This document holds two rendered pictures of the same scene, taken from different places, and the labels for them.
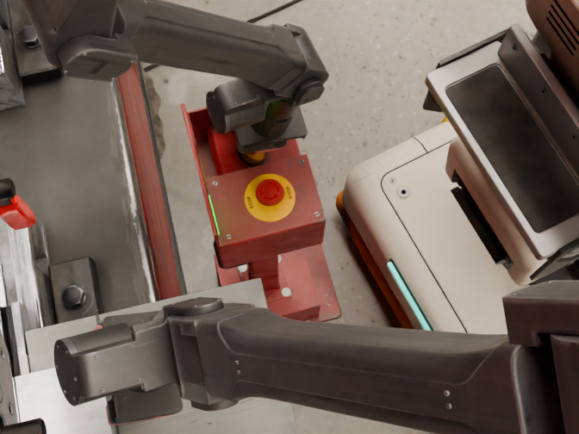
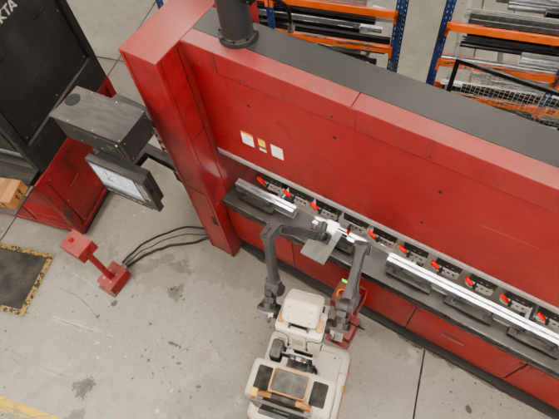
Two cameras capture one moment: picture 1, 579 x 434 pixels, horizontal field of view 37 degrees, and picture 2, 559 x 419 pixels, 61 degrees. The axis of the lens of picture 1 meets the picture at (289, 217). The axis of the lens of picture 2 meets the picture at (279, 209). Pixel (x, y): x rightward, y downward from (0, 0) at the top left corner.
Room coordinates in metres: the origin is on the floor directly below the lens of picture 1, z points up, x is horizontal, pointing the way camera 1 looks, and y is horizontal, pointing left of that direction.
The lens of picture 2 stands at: (1.09, -0.85, 3.89)
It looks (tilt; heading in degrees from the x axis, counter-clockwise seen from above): 60 degrees down; 145
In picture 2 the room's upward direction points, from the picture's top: 9 degrees counter-clockwise
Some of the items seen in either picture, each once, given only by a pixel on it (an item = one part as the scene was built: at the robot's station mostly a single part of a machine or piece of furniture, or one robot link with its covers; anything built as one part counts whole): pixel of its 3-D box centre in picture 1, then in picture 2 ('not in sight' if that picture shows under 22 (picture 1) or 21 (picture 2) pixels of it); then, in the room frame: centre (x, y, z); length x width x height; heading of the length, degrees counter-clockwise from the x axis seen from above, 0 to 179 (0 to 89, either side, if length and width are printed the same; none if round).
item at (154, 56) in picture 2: not in sight; (226, 140); (-0.91, 0.20, 1.15); 0.85 x 0.25 x 2.30; 105
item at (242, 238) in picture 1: (255, 176); (348, 297); (0.45, 0.05, 0.75); 0.20 x 0.16 x 0.18; 16
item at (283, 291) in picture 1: (264, 279); not in sight; (0.45, 0.05, 0.13); 0.10 x 0.10 x 0.01; 16
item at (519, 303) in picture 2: not in sight; (518, 296); (1.21, 0.57, 1.26); 0.15 x 0.09 x 0.17; 15
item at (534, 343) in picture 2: not in sight; (532, 342); (1.45, 0.58, 0.89); 0.30 x 0.05 x 0.03; 15
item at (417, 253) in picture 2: not in sight; (417, 248); (0.63, 0.42, 1.26); 0.15 x 0.09 x 0.17; 15
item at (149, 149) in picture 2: not in sight; (154, 165); (-1.11, -0.31, 1.18); 0.40 x 0.24 x 0.07; 15
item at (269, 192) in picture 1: (270, 195); not in sight; (0.40, 0.03, 0.79); 0.04 x 0.04 x 0.04
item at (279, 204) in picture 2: not in sight; (265, 198); (-0.46, 0.14, 0.92); 0.50 x 0.06 x 0.10; 15
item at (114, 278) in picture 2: not in sight; (96, 263); (-1.28, -1.08, 0.41); 0.25 x 0.20 x 0.83; 105
